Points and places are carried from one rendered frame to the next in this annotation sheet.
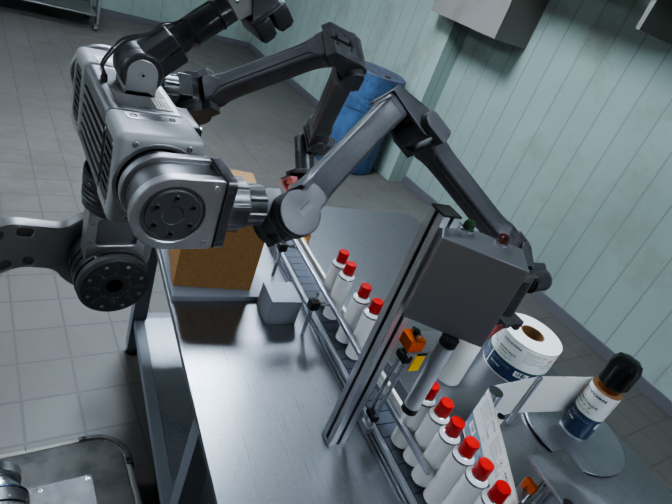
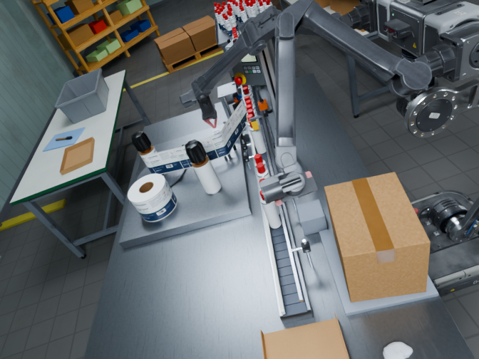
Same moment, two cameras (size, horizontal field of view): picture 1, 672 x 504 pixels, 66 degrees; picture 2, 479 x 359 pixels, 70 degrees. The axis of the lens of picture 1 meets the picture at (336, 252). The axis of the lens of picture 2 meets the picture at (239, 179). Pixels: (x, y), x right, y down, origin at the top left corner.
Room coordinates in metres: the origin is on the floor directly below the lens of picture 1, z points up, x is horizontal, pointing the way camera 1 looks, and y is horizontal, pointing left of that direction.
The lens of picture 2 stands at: (2.14, 0.63, 2.00)
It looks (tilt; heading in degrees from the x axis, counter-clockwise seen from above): 39 degrees down; 225
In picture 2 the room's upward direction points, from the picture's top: 23 degrees counter-clockwise
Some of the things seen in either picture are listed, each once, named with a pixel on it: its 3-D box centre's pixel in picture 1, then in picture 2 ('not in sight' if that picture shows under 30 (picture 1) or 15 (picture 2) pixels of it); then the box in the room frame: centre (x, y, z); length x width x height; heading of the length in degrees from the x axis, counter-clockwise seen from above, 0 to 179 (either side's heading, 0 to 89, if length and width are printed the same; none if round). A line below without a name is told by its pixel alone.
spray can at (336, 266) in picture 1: (334, 278); (269, 209); (1.39, -0.02, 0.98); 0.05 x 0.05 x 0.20
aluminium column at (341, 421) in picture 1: (382, 340); (277, 105); (0.93, -0.17, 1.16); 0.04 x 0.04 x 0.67; 35
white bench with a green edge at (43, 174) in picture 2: not in sight; (104, 154); (0.74, -2.41, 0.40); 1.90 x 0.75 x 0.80; 41
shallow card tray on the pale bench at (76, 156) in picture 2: not in sight; (78, 154); (1.16, -1.89, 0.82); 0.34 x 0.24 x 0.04; 47
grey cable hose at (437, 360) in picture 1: (428, 375); (264, 93); (0.86, -0.27, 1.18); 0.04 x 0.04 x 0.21
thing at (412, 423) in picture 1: (416, 414); (256, 136); (0.95, -0.32, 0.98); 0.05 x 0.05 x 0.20
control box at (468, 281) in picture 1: (462, 282); (251, 61); (0.91, -0.25, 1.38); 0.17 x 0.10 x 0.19; 90
